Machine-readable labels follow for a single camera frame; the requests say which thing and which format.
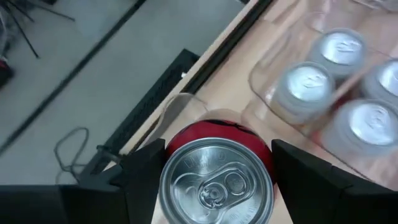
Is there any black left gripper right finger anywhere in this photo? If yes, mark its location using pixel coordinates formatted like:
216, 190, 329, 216
271, 139, 398, 224

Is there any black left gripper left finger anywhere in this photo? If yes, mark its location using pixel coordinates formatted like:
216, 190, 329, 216
0, 138, 167, 224

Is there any red Coke can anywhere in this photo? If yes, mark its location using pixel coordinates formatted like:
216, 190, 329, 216
158, 119, 276, 224

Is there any clear plastic bin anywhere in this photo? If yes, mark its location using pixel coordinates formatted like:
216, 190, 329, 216
144, 92, 249, 156
241, 0, 398, 190

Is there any black tripod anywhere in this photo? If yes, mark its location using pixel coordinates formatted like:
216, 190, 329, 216
0, 0, 76, 60

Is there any grey floor cable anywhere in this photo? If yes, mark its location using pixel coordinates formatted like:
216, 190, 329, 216
53, 126, 91, 185

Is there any black perforated frame beam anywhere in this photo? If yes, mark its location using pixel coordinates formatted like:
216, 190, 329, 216
77, 48, 200, 187

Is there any black table edge rail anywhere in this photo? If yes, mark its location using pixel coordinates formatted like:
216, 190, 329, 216
183, 0, 275, 96

